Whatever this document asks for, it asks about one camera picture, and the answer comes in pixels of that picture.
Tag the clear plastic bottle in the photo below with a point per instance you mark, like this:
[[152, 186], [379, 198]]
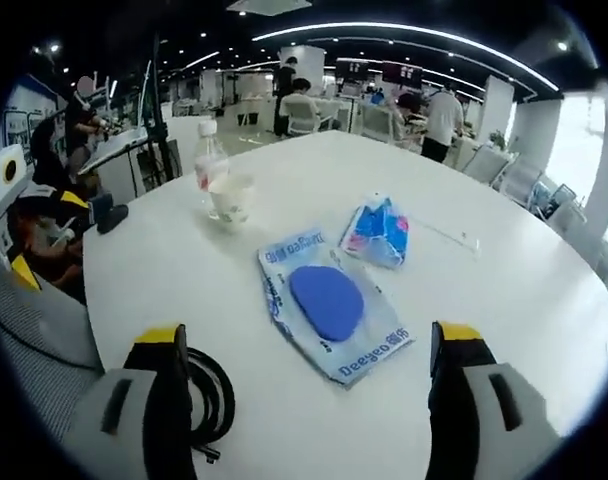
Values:
[[209, 155]]

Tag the white table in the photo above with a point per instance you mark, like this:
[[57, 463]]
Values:
[[484, 300]]

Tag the white office chair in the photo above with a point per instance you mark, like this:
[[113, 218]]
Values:
[[299, 115], [484, 165]]

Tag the ceiling air vent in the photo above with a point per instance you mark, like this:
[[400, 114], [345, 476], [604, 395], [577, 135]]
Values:
[[269, 5]]

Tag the blue tissue packet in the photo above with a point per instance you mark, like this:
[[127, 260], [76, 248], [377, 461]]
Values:
[[376, 232]]

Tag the grey mesh office chair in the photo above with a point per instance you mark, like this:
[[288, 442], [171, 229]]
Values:
[[34, 330]]

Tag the dark wall screen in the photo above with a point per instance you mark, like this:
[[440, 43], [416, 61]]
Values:
[[352, 71], [401, 74]]

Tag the white paper cup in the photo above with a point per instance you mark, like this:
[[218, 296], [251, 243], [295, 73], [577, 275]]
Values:
[[231, 205]]

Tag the curved ceiling light strip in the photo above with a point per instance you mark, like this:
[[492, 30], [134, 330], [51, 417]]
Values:
[[409, 29]]

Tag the clear plastic ruler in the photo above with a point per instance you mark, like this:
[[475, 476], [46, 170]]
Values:
[[449, 237]]

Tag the white tilted desk board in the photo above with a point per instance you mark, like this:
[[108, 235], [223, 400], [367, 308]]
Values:
[[116, 147]]

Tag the black stand pole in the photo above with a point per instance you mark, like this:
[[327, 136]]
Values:
[[159, 115]]

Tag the blue cloth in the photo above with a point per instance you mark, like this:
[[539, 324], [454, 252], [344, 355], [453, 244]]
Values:
[[326, 300]]

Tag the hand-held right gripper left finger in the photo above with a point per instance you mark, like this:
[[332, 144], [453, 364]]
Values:
[[164, 400]]

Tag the green potted plant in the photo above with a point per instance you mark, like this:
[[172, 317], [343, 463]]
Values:
[[498, 140]]

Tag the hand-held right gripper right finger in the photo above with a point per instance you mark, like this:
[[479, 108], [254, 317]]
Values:
[[451, 400]]

